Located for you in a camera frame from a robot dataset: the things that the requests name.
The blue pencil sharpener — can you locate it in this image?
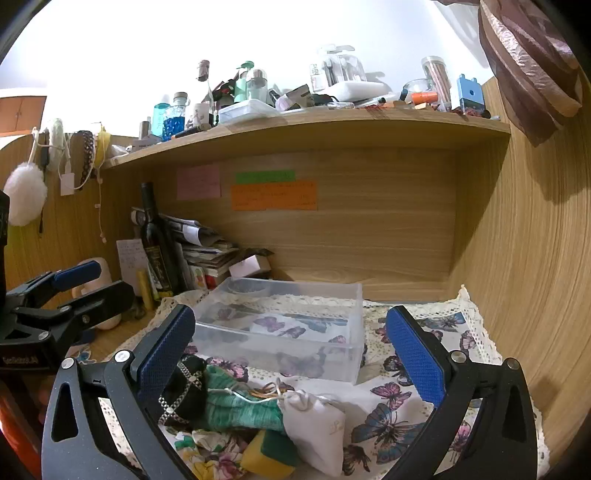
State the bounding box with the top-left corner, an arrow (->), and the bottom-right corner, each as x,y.
457,74 -> 485,114

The brown plastic bag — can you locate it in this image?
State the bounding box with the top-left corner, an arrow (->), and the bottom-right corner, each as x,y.
478,0 -> 583,147

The white fluffy pom-pom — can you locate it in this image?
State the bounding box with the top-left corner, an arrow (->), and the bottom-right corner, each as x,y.
4,164 -> 48,227

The small white box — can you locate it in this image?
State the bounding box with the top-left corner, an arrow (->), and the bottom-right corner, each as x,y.
229,255 -> 273,280

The black braided headband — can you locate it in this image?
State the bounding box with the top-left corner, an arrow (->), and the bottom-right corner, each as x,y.
76,130 -> 95,190

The pink sticky note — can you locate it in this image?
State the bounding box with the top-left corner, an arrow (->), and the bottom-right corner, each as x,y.
177,165 -> 221,201

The white hanging cord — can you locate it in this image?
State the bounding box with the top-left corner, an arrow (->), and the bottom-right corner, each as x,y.
95,168 -> 108,243

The dark wine bottle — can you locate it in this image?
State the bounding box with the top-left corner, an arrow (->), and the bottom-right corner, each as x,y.
140,182 -> 179,298

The wooden wall cabinet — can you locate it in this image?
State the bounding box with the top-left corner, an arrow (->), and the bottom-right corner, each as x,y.
0,96 -> 48,137

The green pump bottle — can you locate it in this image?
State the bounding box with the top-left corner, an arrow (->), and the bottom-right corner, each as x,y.
233,61 -> 256,103

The floral fabric scrunchie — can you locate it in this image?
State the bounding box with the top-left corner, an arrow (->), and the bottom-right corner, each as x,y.
166,427 -> 259,480

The orange sticky note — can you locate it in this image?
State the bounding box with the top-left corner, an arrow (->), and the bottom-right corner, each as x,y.
231,181 -> 318,212

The white handwritten note sheet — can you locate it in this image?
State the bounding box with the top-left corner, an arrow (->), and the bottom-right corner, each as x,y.
116,239 -> 147,283

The clear tube of sticks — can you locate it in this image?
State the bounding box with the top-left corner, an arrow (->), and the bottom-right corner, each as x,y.
421,56 -> 452,112

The green sticky note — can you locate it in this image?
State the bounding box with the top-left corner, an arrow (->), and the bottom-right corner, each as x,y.
235,170 -> 296,184

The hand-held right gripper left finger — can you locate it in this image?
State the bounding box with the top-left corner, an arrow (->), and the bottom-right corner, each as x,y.
41,305 -> 197,480

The yellow hanging band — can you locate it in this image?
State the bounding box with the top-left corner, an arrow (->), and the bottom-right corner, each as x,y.
95,127 -> 112,169

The white flat box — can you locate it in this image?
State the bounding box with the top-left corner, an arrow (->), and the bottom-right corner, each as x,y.
332,80 -> 389,102

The white mug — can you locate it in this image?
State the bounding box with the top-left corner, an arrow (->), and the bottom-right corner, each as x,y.
191,102 -> 213,130

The white fluffy hanging item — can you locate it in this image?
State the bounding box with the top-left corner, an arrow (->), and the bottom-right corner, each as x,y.
46,119 -> 66,169

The glass bowl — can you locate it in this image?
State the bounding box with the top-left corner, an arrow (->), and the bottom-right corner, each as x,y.
402,79 -> 435,100

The clear lidded container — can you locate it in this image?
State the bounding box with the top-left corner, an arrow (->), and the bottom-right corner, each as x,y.
218,99 -> 280,124

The blue liquid bottle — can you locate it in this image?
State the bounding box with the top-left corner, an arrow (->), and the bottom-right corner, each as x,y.
152,102 -> 172,141

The black pouch with chain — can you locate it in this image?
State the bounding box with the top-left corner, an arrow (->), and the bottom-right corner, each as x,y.
158,355 -> 208,428

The butterfly print lace tablecloth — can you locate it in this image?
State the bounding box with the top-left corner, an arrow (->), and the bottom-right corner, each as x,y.
76,285 -> 552,480

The wooden desk hutch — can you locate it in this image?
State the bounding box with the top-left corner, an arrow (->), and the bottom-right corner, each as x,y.
0,76 -> 591,480

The clear acrylic organizer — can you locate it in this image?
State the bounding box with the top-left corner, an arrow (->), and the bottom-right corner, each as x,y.
309,46 -> 368,90

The stack of books and magazines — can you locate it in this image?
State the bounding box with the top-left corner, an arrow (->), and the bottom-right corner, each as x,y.
131,207 -> 274,291

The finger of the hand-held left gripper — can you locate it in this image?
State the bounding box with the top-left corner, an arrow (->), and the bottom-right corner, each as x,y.
6,260 -> 102,309
28,280 -> 136,358

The yellow and green sponge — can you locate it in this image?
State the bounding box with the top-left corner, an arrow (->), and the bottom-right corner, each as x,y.
242,429 -> 300,479

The yellow tube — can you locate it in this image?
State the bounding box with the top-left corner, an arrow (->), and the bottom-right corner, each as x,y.
137,271 -> 155,311

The clear plastic storage box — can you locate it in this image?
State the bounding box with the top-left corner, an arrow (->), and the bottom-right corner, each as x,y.
193,276 -> 365,385

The steel lidded glass bottle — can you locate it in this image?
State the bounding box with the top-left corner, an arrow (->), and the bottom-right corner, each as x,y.
248,69 -> 269,103

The green knitted pouch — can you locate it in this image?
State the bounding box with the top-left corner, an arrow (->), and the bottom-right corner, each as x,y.
201,364 -> 284,435

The jar of blue beads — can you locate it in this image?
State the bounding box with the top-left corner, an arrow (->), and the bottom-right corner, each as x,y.
165,92 -> 190,138

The white drawstring pouch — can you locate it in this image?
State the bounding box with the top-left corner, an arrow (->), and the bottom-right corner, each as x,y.
277,389 -> 347,477

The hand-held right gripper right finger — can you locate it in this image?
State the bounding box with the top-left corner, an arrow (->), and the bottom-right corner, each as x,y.
385,305 -> 539,480

